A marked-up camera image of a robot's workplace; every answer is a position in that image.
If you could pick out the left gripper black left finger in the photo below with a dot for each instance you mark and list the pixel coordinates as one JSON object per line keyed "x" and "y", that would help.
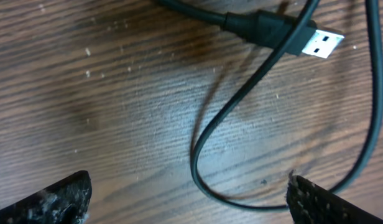
{"x": 64, "y": 202}

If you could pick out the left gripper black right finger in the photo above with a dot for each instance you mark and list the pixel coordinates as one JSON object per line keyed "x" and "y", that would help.
{"x": 309, "y": 203}

